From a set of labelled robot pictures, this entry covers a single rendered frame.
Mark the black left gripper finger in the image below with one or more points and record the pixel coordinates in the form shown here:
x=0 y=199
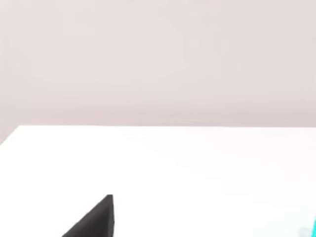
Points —
x=100 y=219

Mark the cyan object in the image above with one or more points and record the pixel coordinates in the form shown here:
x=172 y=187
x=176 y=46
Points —
x=314 y=227

